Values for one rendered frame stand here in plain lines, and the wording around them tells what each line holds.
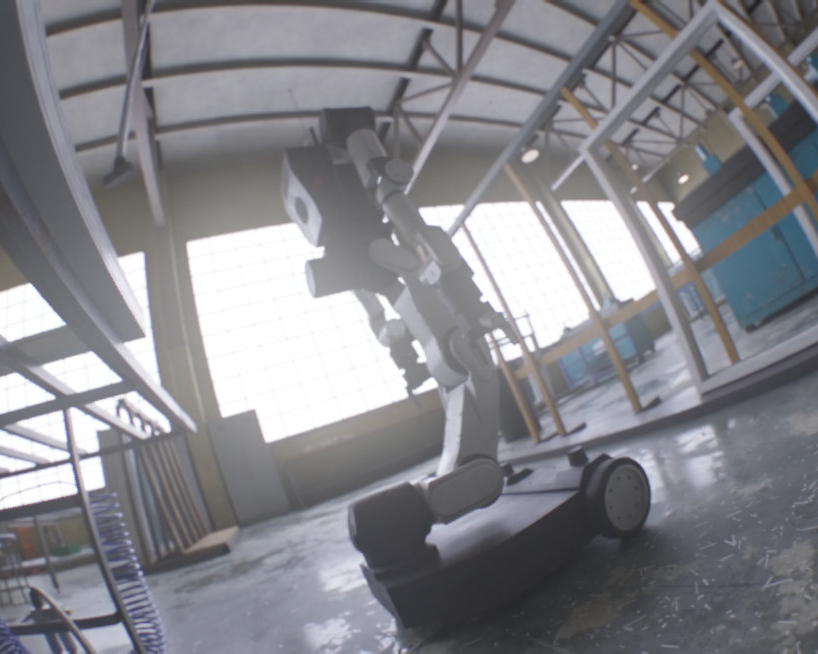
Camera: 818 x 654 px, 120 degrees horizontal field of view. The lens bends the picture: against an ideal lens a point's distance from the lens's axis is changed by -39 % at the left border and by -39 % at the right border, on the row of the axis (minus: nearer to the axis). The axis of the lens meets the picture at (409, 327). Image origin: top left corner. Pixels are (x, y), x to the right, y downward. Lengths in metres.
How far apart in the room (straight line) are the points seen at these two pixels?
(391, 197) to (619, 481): 0.88
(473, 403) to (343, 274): 0.48
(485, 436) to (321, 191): 0.81
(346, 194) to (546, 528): 1.00
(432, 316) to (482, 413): 0.29
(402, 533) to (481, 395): 0.40
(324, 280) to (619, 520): 0.95
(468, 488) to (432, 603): 0.28
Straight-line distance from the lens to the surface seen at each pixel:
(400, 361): 1.26
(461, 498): 0.93
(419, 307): 1.06
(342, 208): 1.14
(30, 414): 1.25
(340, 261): 1.06
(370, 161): 1.03
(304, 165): 1.23
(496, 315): 0.84
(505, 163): 2.80
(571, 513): 0.95
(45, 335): 1.08
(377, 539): 0.91
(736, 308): 3.49
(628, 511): 1.01
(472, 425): 1.02
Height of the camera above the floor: 0.44
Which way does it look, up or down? 16 degrees up
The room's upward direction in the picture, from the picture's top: 23 degrees counter-clockwise
